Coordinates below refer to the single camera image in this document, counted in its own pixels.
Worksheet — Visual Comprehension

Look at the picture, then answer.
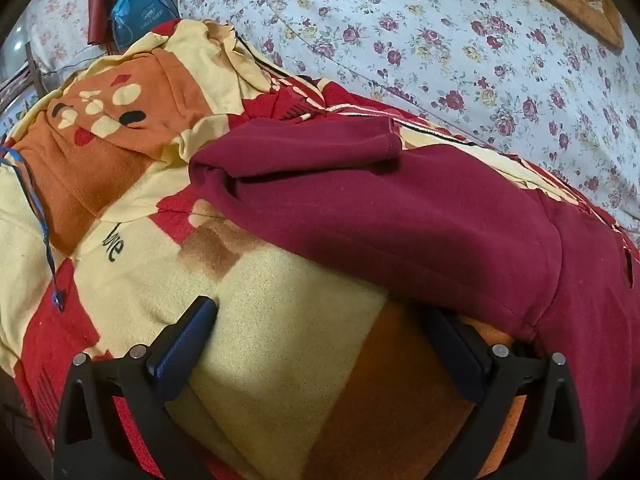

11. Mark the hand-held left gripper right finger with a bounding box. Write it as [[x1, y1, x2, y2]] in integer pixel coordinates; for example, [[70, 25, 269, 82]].
[[425, 305, 588, 480]]

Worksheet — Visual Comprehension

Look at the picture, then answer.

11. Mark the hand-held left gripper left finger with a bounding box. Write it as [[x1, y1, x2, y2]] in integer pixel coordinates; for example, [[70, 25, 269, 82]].
[[52, 296, 218, 480]]

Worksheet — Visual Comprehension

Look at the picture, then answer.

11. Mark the maroon fleece garment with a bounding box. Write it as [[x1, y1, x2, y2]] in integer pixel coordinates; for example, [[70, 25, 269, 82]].
[[189, 117, 640, 480]]

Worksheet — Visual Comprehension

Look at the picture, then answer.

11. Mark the red yellow orange printed blanket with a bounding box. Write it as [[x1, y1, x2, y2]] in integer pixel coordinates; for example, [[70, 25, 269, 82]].
[[0, 17, 640, 480]]

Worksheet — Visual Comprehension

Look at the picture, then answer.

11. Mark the white floral quilt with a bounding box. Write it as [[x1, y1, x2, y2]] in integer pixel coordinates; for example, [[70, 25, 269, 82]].
[[177, 0, 640, 241]]

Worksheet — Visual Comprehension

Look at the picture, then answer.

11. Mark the blue plastic bag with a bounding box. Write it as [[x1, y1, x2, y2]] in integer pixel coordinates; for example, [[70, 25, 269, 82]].
[[111, 0, 180, 53]]

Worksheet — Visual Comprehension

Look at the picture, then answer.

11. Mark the white floral pillow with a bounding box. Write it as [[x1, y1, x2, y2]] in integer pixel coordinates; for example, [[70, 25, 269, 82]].
[[20, 0, 121, 76]]

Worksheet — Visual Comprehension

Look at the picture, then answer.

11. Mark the dark red cloth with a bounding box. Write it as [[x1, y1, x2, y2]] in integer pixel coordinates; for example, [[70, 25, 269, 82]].
[[87, 0, 151, 46]]

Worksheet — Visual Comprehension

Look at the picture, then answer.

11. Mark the blue cord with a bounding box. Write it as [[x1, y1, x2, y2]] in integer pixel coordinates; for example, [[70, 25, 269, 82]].
[[0, 146, 66, 313]]

